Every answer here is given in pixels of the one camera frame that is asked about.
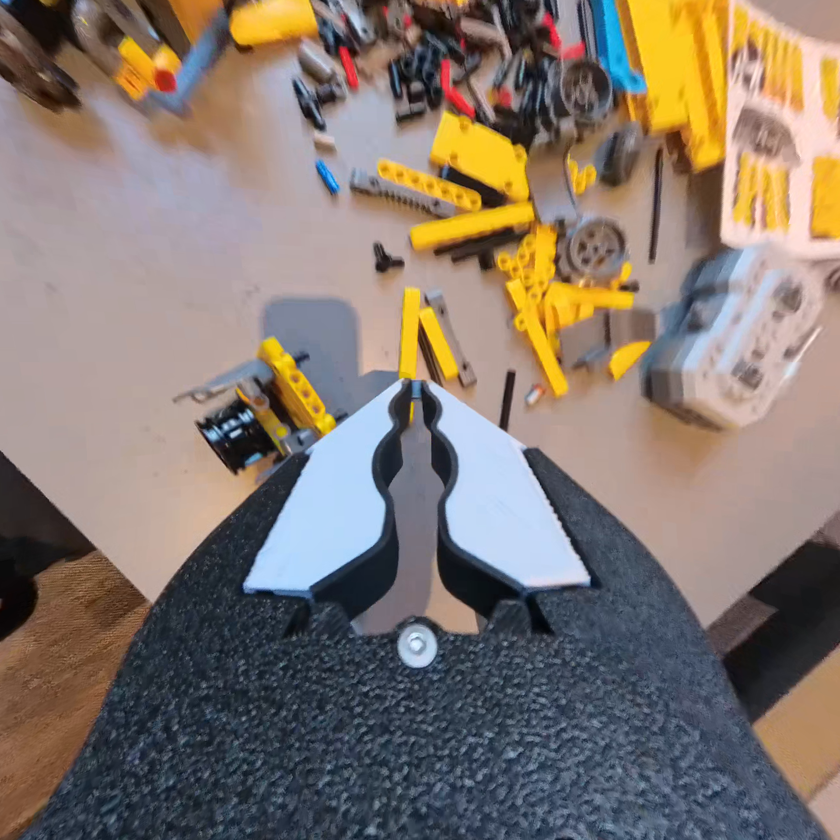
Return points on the grey spoked toy wheel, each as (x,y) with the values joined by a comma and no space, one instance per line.
(596,247)
(586,92)

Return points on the thin black toy axle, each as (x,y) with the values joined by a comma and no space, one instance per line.
(656,203)

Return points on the black toy wheel rim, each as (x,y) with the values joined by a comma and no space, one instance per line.
(233,436)

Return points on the grey toy motor hub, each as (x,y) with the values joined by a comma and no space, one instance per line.
(728,341)

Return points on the yellow toy vehicle model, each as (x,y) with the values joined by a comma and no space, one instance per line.
(131,52)

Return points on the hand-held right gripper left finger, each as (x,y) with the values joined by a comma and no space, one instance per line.
(328,518)

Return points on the blue toy pin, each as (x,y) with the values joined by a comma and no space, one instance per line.
(327,177)

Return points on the yellow holed toy beam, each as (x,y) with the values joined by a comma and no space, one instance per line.
(544,358)

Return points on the short yellow toy beam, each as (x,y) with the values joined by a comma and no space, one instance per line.
(438,344)

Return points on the yellow black sticker sheet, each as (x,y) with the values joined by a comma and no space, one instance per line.
(774,131)

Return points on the long yellow toy beam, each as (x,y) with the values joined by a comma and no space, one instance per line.
(409,334)

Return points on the grey toothed toy rack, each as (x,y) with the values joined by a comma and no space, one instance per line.
(453,341)
(394,193)

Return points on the small silver red cylinder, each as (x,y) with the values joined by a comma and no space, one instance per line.
(535,394)

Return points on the small black toy connector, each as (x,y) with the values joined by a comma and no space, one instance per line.
(387,258)

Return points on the short black toy axle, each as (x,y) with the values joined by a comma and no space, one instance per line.
(428,361)

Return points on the yellow grey toy claw assembly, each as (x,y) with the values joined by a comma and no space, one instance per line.
(289,387)

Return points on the blue curved toy panel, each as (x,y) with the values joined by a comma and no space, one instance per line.
(613,46)

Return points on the long black toy axle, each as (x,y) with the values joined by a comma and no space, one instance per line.
(507,400)

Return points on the yellow toy frame part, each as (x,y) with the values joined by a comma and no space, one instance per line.
(676,72)

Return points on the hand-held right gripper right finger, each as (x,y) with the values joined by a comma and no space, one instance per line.
(505,518)

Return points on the heap of yellow toy beams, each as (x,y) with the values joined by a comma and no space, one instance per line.
(499,216)

